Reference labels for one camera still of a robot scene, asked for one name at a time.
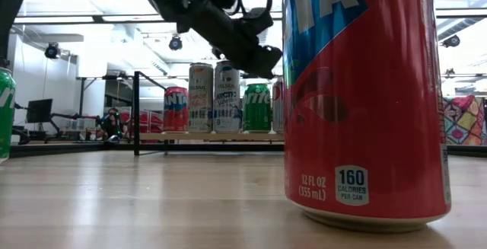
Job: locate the white Celsius Arctic slim can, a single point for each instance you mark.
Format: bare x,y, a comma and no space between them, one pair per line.
227,108

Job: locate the green Sprite can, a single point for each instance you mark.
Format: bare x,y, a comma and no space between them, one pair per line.
256,112

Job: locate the white Celsius tropical slim can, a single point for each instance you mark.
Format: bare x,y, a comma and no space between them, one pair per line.
201,104

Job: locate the orange Fanta can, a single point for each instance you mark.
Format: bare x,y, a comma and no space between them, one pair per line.
365,108
176,115

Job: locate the black monitor on arm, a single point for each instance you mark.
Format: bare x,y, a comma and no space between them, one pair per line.
40,110

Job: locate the background black robot arm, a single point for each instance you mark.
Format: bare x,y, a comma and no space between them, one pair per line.
111,123

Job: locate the silver-topped soda can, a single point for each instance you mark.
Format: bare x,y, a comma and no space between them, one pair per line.
5,119

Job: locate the black ceiling spotlight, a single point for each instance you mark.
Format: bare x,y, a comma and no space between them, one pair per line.
451,41
52,51
175,43

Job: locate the red storage crate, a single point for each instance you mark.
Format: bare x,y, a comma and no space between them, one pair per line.
150,122

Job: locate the black metal shelf stand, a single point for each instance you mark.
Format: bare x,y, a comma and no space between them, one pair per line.
135,119

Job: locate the colourful patterned object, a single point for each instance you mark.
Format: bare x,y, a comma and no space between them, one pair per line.
464,119

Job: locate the black table frame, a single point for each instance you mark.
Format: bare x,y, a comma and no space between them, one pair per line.
76,148

